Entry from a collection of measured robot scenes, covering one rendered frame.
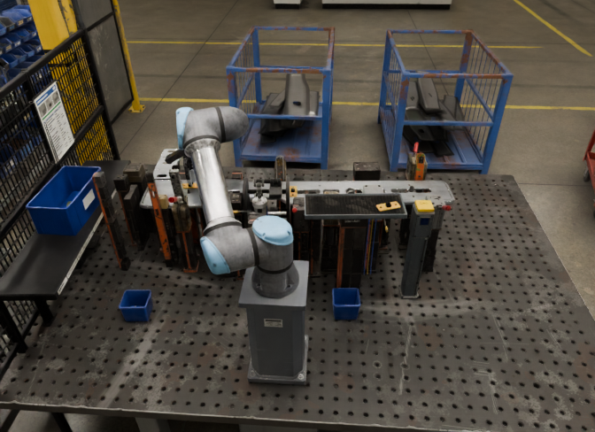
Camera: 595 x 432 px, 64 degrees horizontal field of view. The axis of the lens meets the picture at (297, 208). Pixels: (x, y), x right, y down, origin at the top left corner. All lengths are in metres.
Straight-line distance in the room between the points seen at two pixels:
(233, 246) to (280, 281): 0.20
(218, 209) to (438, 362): 1.00
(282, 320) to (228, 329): 0.45
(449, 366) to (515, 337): 0.32
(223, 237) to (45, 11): 1.49
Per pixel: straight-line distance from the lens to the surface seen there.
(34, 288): 1.85
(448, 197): 2.17
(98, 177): 2.02
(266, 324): 1.55
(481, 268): 2.33
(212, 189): 1.43
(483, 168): 4.19
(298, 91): 4.48
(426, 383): 1.83
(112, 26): 5.25
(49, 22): 2.51
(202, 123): 1.52
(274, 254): 1.38
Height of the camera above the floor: 2.17
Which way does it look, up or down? 36 degrees down
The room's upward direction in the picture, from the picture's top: 1 degrees counter-clockwise
